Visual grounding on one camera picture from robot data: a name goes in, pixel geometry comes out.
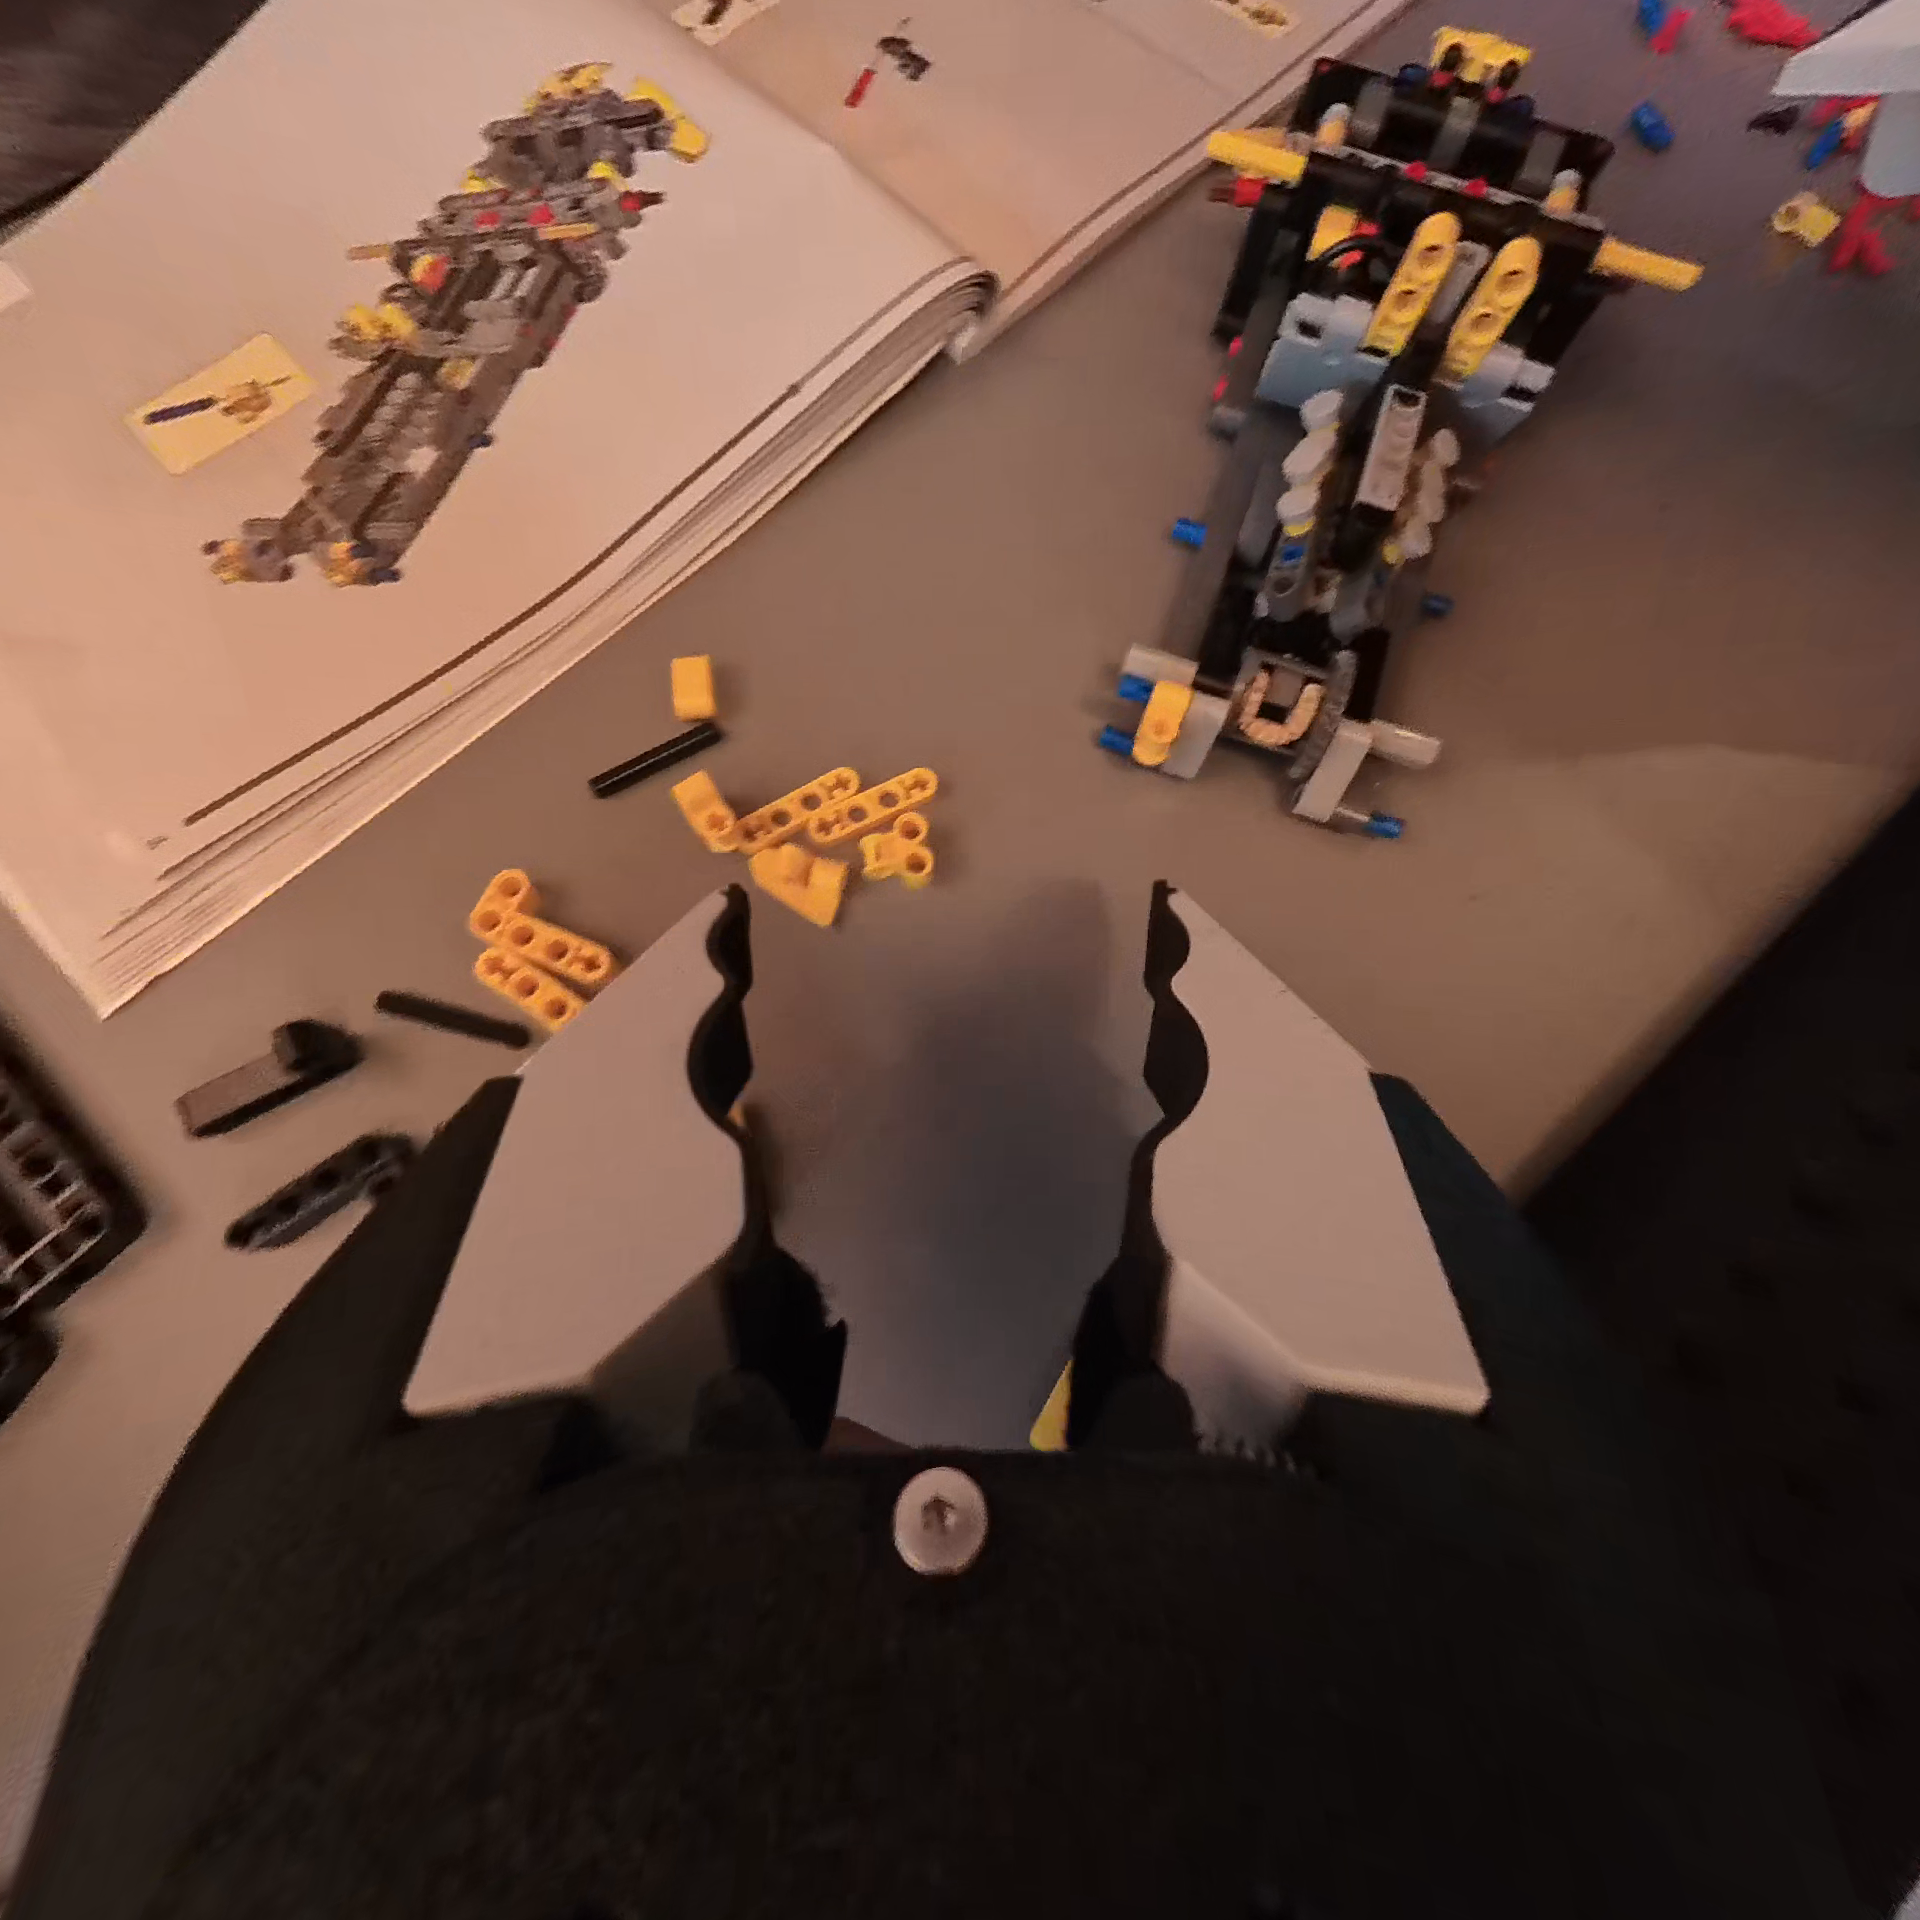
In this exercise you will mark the black lego axle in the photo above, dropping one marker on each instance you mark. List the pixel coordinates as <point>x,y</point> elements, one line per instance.
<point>450,1020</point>
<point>656,761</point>

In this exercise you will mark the black short lego beam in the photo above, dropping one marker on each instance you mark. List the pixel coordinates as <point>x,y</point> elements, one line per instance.
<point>319,1190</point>

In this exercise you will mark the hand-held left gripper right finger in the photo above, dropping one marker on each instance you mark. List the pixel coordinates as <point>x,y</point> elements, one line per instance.
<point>1306,1200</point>

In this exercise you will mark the pile of coloured lego pins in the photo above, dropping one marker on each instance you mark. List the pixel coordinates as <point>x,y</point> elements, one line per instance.
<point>1814,135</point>

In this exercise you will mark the open instruction booklet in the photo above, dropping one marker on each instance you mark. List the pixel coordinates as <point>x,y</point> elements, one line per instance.
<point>450,377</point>

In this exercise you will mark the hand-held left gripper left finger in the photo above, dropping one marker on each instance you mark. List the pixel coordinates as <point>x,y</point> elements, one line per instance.
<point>586,1200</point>

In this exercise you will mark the black angled lego block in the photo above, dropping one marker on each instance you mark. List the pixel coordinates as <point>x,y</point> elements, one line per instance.
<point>270,1079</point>

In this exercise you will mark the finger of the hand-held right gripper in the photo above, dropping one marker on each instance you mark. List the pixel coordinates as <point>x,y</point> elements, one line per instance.
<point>1861,46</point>
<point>1894,151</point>

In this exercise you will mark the pile of yellow lego pieces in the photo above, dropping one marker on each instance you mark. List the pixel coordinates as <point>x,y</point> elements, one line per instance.
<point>809,818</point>

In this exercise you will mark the yellow curved lego panel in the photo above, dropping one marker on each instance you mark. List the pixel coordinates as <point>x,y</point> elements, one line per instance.
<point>1052,1411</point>

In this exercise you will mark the yellow small lego block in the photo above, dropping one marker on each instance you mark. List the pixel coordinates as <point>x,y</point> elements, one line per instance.
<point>692,688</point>

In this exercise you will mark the black yellow lego car chassis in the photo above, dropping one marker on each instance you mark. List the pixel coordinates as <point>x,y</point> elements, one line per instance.
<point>1350,377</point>

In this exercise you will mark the black lego beam stack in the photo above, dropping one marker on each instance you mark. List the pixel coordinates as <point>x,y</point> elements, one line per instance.
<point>45,1200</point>

